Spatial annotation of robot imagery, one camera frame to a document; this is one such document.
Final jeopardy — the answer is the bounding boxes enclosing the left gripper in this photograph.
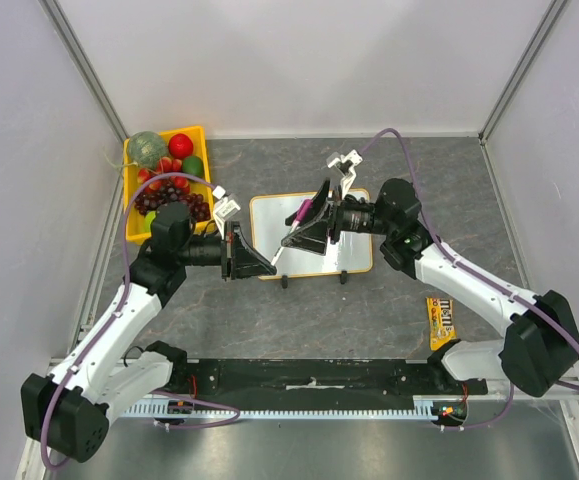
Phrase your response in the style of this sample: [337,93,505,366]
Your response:
[176,221,275,282]

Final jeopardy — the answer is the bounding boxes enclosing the pink capped whiteboard marker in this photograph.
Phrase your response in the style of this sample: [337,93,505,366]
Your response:
[271,199,312,266]

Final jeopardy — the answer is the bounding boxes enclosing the yellow framed whiteboard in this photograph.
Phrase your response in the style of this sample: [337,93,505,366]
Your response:
[248,187,374,281]

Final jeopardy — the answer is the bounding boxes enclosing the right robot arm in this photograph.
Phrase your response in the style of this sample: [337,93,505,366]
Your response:
[281,178,579,397]

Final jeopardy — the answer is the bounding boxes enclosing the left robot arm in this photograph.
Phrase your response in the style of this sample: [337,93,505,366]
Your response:
[21,197,276,469]

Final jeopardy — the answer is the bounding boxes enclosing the light green apple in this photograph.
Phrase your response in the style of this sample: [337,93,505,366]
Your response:
[143,211,157,233]

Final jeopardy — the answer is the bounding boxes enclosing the yellow plastic bin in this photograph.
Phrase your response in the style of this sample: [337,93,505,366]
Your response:
[123,126,215,245]

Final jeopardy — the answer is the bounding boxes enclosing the dark green lime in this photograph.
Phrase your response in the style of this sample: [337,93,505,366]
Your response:
[182,155,204,178]

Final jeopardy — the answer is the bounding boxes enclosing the purple grape bunch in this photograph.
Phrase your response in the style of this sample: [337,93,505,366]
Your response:
[134,177,211,222]

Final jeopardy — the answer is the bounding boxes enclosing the red apple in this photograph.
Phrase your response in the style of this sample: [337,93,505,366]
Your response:
[168,133,194,159]

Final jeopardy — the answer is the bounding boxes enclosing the green melon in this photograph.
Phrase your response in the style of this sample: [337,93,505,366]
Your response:
[126,131,169,170]

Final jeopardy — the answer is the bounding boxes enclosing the yellow candy packet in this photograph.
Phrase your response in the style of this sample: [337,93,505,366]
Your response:
[426,297,458,351]

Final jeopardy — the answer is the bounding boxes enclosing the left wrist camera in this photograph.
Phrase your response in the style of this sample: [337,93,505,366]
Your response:
[212,186,241,237]

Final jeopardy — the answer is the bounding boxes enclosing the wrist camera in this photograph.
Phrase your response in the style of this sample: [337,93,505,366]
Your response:
[326,150,363,198]
[212,186,241,237]

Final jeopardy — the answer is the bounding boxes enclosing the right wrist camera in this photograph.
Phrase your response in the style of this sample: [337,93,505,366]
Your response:
[326,150,363,198]

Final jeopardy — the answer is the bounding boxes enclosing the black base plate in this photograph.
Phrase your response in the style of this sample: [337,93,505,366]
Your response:
[165,359,488,411]

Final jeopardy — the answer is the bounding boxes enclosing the white cable duct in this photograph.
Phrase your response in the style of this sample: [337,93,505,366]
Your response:
[121,397,466,421]

